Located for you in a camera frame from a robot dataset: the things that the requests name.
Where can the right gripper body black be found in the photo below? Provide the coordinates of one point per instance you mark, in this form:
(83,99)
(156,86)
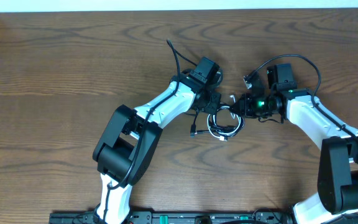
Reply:
(257,107)

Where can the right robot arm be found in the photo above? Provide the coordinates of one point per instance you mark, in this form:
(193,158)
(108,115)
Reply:
(336,200)

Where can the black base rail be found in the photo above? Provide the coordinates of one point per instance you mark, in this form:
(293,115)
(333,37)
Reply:
(263,215)

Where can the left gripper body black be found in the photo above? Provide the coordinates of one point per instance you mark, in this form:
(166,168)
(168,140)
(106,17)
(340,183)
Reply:
(210,102)

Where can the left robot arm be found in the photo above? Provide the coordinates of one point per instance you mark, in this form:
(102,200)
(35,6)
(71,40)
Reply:
(127,145)

